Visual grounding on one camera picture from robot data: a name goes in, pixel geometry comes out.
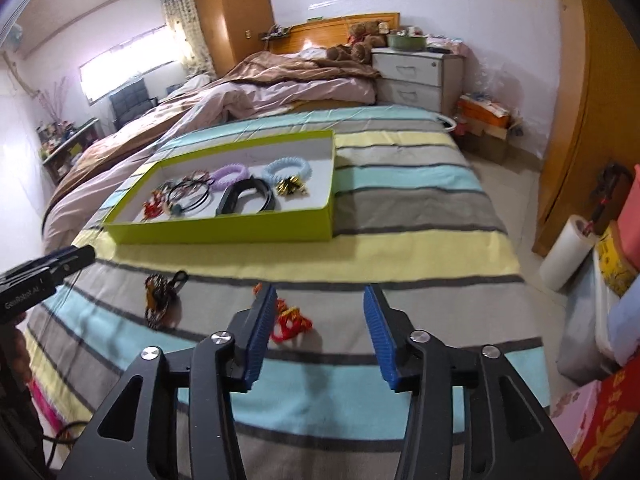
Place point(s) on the blue grey cushion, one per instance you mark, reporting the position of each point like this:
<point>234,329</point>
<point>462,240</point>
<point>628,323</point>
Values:
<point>585,340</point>

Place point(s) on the green cardboard box tray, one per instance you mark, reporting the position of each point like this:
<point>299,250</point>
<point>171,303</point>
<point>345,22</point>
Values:
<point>225,227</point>

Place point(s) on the person's left hand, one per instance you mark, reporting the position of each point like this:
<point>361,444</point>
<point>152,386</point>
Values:
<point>15,355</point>

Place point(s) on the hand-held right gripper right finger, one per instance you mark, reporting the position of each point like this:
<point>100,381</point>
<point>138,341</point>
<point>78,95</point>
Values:
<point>380,340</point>

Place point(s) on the dark floral hair clip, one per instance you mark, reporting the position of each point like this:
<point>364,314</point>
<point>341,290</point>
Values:
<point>157,300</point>

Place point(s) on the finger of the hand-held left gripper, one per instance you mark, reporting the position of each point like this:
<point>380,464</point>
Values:
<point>75,257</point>

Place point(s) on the brown cardboard box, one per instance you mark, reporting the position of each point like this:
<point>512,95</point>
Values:
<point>487,145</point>

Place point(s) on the tall wooden wardrobe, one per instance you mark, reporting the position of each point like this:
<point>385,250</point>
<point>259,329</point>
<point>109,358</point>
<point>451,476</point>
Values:
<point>230,15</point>

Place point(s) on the pink duvet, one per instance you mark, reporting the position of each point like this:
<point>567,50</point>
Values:
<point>225,105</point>

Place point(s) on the window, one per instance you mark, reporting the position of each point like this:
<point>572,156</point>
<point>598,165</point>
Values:
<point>125,60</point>

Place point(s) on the patterned curtain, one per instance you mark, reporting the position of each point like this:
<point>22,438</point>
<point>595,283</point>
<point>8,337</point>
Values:
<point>185,25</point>

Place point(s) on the cluttered desk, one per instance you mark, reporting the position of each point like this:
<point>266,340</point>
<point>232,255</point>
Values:
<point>65,150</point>

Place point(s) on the pink bin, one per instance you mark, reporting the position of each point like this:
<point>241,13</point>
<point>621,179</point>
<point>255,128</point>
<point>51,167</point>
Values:
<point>631,200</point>

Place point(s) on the white paper roll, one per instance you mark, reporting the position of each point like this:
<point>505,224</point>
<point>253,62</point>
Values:
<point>565,255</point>

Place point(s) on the curved wooden wardrobe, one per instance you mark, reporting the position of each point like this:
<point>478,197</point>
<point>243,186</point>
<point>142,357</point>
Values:
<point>590,110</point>

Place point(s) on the black office chair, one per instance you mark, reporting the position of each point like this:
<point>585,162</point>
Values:
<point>132,100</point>

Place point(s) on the white nightstand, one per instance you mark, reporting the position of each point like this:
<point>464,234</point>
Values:
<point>410,70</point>

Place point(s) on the brown teddy bear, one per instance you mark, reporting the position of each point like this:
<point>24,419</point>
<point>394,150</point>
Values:
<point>362,40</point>

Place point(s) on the dark red device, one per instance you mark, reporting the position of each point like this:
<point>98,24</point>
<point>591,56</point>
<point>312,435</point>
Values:
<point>610,185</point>

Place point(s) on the black headband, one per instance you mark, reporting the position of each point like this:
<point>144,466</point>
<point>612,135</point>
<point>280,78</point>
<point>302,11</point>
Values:
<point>225,200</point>

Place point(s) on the yellow patterned bag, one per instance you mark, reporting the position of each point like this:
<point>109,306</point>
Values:
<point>617,260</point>

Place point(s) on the orange box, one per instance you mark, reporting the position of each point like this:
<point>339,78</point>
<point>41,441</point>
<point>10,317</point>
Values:
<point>482,110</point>

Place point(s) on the red gold box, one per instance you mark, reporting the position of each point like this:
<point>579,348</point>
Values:
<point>612,430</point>

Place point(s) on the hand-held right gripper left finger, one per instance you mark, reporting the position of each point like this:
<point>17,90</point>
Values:
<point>260,335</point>

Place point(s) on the wooden headboard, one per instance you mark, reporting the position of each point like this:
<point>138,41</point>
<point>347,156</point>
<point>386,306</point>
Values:
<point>310,35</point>

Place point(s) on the red knot ornament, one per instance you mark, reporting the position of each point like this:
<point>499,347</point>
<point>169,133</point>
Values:
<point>151,207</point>

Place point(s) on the pink rhinestone hair clip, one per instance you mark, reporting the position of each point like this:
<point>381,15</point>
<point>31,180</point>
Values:
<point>192,177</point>

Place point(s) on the green basin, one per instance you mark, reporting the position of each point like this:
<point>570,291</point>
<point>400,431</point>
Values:
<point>405,42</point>

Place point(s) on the brown blanket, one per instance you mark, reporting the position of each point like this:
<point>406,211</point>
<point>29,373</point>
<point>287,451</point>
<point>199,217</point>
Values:
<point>280,67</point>

